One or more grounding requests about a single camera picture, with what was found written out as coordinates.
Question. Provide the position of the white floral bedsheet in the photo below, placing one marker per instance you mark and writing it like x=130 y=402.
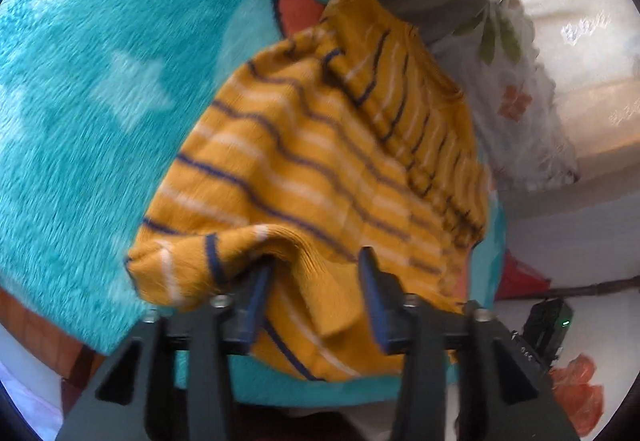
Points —
x=585 y=391

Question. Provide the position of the red cloth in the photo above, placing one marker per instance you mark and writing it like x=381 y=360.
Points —
x=520 y=278

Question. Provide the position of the yellow striped knit sweater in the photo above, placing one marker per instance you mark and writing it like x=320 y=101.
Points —
x=300 y=161

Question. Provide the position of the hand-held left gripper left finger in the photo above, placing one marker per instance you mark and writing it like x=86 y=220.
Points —
x=254 y=313

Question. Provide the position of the teal printed fleece blanket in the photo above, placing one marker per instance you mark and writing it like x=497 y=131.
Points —
x=75 y=96

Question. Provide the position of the beige cloth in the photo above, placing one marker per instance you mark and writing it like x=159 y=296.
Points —
x=430 y=1

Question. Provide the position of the dark wooden rod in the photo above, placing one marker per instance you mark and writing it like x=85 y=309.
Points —
x=590 y=288

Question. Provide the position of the brown wooden table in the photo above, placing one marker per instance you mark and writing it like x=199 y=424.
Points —
x=30 y=321

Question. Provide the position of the white leaf print pillow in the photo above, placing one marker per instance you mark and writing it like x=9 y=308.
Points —
x=520 y=131

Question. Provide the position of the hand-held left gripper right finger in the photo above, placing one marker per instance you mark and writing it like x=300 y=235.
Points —
x=380 y=311

